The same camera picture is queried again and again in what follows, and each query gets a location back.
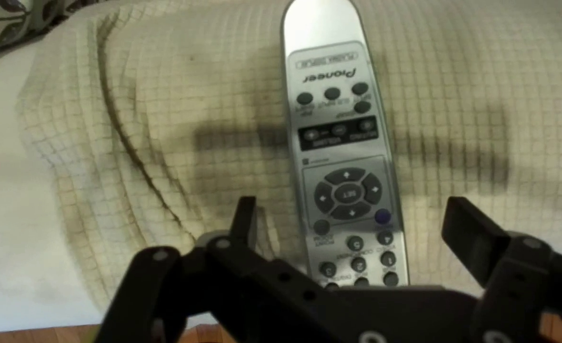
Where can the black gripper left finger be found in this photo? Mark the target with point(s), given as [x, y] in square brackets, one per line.
[244, 222]

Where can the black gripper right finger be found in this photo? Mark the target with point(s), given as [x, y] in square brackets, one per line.
[473, 237]

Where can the grey remote control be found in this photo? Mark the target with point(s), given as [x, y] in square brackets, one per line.
[343, 167]

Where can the white sofa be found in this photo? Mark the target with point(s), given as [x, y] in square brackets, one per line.
[39, 285]

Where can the beige blanket on armrest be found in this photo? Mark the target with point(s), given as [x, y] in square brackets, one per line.
[157, 117]

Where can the leaf patterned cushion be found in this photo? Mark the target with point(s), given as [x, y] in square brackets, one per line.
[25, 18]

